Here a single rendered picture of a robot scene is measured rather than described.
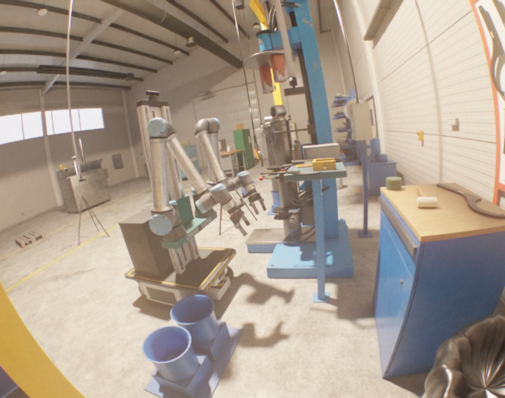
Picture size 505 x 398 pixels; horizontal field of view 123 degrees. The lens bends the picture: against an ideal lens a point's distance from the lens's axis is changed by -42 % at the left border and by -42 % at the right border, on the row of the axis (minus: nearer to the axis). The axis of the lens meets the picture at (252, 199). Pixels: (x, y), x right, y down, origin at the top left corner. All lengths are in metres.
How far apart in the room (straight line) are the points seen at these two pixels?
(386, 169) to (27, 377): 4.82
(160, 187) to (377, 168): 3.82
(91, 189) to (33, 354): 8.79
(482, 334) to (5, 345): 1.53
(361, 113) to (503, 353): 2.39
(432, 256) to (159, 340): 1.47
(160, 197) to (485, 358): 1.83
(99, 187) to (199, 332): 8.51
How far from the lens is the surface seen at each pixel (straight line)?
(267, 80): 2.79
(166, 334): 1.54
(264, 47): 2.70
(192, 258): 2.29
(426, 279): 1.05
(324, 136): 2.44
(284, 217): 2.52
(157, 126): 1.45
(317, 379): 1.54
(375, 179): 4.56
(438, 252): 0.99
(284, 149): 2.49
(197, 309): 1.74
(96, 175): 9.59
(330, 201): 2.56
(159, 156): 1.46
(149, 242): 2.00
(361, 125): 2.66
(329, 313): 1.91
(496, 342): 1.11
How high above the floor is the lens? 1.33
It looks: 15 degrees down
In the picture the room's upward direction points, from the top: 9 degrees counter-clockwise
